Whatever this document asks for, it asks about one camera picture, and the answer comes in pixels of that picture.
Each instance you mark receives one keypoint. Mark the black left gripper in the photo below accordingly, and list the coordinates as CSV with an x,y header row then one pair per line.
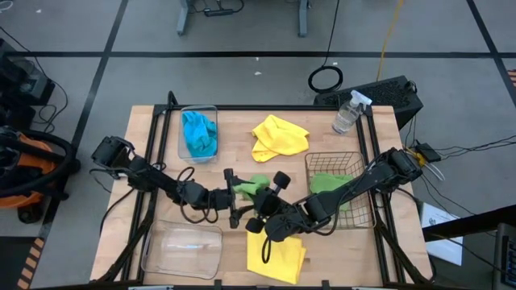
x,y
219,199

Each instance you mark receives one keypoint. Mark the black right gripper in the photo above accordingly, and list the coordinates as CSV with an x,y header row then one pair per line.
x,y
270,205

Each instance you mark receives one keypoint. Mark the green microfiber towel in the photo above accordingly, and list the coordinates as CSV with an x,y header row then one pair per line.
x,y
326,183
252,183

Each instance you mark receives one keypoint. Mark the yellow microfiber towel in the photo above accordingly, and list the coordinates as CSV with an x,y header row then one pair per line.
x,y
278,262
282,139

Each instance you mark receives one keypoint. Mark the blue microfiber towel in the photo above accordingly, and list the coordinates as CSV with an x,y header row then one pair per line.
x,y
207,145
191,125

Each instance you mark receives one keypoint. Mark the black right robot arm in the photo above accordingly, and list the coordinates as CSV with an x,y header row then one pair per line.
x,y
363,177

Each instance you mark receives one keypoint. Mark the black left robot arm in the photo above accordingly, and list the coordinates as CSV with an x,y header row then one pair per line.
x,y
157,181

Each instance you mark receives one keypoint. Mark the clear plastic bin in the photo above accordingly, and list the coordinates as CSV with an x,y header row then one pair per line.
x,y
184,156
181,249

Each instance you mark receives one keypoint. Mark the clear spray bottle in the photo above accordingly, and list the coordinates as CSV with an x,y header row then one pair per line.
x,y
344,118

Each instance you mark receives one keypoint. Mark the small black power adapter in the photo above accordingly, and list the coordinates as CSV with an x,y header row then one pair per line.
x,y
428,152

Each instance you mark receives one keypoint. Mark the white paper sheet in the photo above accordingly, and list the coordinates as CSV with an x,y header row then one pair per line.
x,y
447,251

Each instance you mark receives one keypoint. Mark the grey metal table leg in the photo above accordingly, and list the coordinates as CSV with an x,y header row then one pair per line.
x,y
184,18
303,18

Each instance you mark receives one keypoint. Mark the black power strip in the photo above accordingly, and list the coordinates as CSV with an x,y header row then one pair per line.
x,y
219,12

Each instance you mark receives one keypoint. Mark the black metal bar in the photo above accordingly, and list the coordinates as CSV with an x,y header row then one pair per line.
x,y
475,223

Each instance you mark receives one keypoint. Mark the orange black striped marker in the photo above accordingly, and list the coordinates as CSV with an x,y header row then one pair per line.
x,y
31,262

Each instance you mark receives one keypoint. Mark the orange black shop vacuum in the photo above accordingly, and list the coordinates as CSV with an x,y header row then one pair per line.
x,y
28,159

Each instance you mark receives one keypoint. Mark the grey device with blue keys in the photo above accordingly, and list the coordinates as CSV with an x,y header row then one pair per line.
x,y
506,258

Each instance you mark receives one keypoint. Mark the black equipment box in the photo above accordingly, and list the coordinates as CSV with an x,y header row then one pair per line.
x,y
24,84

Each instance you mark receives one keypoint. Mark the black aluminium table frame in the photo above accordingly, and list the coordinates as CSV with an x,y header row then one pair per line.
x,y
262,107

